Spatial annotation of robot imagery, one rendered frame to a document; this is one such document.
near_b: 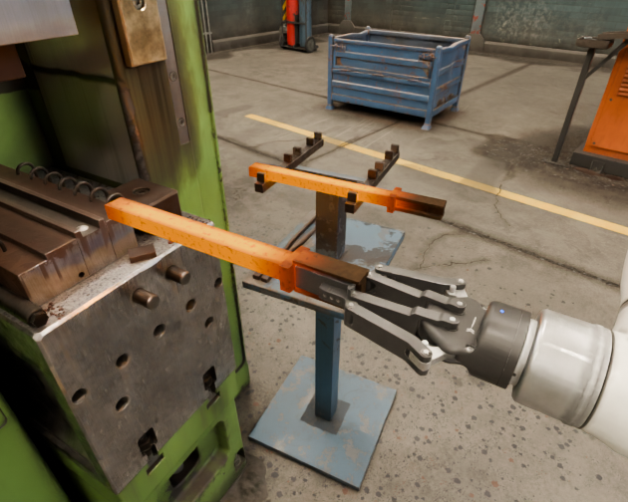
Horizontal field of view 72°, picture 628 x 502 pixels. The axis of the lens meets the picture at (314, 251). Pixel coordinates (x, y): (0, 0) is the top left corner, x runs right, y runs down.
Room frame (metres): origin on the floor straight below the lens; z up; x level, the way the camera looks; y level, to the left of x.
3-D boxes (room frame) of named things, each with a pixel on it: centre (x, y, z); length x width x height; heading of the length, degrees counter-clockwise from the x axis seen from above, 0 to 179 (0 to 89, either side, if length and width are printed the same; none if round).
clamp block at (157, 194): (0.76, 0.34, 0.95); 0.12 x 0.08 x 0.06; 60
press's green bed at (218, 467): (0.74, 0.54, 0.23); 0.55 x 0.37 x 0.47; 60
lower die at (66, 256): (0.68, 0.56, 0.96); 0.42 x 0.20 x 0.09; 60
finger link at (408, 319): (0.32, -0.08, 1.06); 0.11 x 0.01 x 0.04; 64
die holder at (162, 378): (0.74, 0.54, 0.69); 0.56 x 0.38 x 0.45; 60
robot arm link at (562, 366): (0.26, -0.21, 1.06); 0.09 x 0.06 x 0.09; 150
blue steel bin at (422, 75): (4.65, -0.83, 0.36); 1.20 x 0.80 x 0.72; 54
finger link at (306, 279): (0.37, -0.01, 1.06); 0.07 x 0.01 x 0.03; 60
